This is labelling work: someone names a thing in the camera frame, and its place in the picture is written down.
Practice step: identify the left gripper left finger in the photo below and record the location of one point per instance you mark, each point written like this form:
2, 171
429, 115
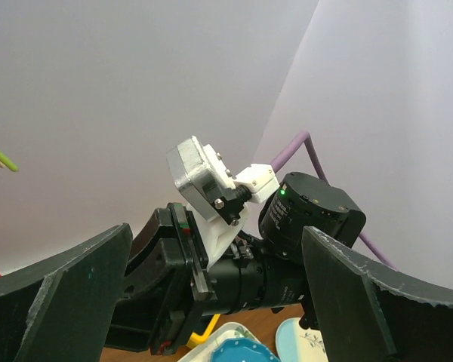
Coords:
60, 308

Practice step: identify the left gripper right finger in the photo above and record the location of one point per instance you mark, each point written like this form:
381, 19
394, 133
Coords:
367, 311

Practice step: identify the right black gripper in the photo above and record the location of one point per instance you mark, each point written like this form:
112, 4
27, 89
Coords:
187, 288

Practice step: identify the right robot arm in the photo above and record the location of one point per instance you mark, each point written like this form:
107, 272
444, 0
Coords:
268, 271

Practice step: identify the yellow plastic bin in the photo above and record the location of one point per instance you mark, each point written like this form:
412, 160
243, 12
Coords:
203, 330

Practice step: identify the cream and blue plate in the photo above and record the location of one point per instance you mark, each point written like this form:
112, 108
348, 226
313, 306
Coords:
296, 344

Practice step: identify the leaf pattern serving tray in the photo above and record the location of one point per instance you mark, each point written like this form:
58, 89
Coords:
230, 330

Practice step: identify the blue dotted plate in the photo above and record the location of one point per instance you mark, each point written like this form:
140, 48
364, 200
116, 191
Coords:
242, 350

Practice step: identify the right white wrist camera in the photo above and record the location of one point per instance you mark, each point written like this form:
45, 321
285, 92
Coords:
219, 201

